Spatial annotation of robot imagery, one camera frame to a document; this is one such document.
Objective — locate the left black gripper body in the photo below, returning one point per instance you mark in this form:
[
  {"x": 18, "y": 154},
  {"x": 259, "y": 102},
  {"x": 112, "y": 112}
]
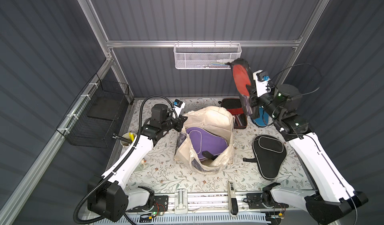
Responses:
[{"x": 181, "y": 121}]

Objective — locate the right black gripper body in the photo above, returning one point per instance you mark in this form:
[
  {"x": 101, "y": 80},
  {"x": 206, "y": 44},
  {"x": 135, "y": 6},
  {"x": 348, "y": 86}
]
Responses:
[{"x": 254, "y": 98}]

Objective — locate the blue paddle case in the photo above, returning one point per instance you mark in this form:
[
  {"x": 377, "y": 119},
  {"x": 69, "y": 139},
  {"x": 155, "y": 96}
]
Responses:
[{"x": 263, "y": 120}]

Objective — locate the purple pouch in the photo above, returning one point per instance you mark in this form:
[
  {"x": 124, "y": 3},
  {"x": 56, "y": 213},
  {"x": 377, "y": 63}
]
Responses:
[{"x": 207, "y": 145}]

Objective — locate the red black ping pong set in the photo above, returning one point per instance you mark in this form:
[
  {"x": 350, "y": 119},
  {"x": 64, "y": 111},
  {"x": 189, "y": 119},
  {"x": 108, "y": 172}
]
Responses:
[{"x": 233, "y": 105}]

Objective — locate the red ping pong paddle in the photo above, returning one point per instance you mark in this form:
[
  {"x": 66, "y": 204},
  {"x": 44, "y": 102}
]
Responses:
[{"x": 245, "y": 84}]

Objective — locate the cream canvas tote bag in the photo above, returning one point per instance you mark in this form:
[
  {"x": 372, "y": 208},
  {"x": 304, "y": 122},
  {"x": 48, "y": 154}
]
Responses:
[{"x": 215, "y": 120}]

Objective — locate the black paddle case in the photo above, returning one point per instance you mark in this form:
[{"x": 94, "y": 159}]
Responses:
[{"x": 270, "y": 154}]

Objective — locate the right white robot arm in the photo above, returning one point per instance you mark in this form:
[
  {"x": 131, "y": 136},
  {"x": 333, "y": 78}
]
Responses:
[{"x": 331, "y": 197}]

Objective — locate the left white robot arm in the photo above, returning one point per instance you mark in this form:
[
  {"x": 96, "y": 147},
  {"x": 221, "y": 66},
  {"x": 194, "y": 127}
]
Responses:
[{"x": 107, "y": 196}]

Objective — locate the cup with yellow item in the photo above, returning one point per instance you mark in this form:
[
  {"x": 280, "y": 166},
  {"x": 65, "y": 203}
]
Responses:
[{"x": 127, "y": 139}]

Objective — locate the black white handheld device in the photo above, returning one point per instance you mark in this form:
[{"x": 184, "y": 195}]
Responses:
[{"x": 232, "y": 200}]

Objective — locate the white vented floor panel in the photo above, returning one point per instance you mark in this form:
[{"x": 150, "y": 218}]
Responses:
[{"x": 203, "y": 218}]

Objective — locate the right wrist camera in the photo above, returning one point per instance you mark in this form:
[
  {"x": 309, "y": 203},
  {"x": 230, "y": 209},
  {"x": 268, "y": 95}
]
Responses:
[{"x": 262, "y": 79}]

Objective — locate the white wire wall basket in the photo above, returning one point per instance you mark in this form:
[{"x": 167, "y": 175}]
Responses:
[{"x": 205, "y": 56}]

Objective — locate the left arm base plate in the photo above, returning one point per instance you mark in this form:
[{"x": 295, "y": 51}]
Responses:
[{"x": 154, "y": 204}]

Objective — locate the white bracket on rail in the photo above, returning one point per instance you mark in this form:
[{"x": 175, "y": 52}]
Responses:
[{"x": 181, "y": 202}]

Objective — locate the black wire side basket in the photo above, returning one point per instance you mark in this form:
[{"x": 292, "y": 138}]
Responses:
[{"x": 97, "y": 115}]

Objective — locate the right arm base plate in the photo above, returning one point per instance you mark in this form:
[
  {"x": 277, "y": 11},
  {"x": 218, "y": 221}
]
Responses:
[{"x": 256, "y": 200}]

